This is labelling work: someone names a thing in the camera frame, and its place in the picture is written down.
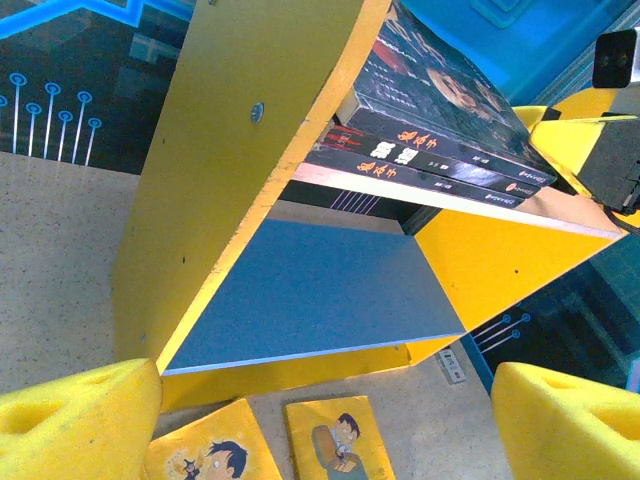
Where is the dark blue portrait cover book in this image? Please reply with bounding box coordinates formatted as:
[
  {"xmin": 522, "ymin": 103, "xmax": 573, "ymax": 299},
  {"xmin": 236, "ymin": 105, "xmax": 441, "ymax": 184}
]
[
  {"xmin": 333, "ymin": 0, "xmax": 559, "ymax": 187},
  {"xmin": 303, "ymin": 149, "xmax": 527, "ymax": 210}
]

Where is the white label sticker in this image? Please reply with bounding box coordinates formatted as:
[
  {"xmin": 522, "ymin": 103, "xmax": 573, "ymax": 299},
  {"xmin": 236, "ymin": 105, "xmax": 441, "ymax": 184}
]
[{"xmin": 438, "ymin": 348, "xmax": 469, "ymax": 385}]

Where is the black wolf cover book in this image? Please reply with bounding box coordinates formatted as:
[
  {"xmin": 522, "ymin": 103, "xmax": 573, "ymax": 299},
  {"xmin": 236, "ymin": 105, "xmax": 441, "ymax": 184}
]
[{"xmin": 323, "ymin": 124, "xmax": 557, "ymax": 197}]

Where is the yellow book boy witch print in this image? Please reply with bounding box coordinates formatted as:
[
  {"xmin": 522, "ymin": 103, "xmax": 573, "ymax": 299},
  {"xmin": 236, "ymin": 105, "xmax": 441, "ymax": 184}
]
[{"xmin": 145, "ymin": 397, "xmax": 282, "ymax": 480}]

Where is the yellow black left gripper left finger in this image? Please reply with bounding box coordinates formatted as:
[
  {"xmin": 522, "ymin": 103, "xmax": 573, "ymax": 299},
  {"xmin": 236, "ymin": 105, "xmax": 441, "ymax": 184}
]
[{"xmin": 0, "ymin": 357, "xmax": 164, "ymax": 480}]

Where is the yellow book backpack figure print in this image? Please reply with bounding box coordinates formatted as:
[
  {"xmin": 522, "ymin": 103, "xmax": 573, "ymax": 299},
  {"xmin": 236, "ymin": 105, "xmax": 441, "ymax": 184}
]
[{"xmin": 282, "ymin": 394, "xmax": 397, "ymax": 480}]

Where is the yellow bookshelf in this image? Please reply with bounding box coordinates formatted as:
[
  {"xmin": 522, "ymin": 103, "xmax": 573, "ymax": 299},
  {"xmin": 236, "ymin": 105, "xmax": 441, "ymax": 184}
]
[{"xmin": 112, "ymin": 0, "xmax": 629, "ymax": 416}]

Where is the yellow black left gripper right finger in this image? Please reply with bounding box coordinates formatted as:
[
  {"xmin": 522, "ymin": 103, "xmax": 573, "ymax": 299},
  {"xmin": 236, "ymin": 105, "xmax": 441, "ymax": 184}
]
[{"xmin": 489, "ymin": 362, "xmax": 640, "ymax": 480}]

